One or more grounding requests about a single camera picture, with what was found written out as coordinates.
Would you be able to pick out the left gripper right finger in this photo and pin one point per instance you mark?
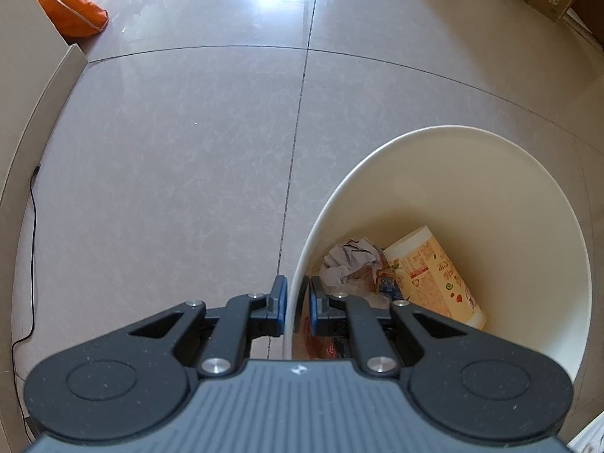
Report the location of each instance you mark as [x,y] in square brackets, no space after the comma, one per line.
[353,320]

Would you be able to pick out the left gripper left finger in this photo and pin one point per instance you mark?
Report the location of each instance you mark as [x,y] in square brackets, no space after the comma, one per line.
[230,330]

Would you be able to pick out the orange blue snack packet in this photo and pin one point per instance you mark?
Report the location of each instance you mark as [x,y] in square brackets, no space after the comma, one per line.
[387,285]

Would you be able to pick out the white tissue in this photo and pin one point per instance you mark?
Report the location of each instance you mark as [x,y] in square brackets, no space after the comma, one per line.
[355,262]

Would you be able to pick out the yellow cylindrical snack canister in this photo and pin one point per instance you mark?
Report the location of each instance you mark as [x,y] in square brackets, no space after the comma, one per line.
[427,278]

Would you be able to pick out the white plastic waste bin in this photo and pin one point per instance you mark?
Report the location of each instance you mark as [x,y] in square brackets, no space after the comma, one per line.
[497,212]

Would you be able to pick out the white skirting board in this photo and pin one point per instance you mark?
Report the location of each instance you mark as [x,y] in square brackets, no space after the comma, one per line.
[31,142]

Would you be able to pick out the orange cushion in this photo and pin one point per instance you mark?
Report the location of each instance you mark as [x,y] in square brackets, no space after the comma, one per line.
[76,19]

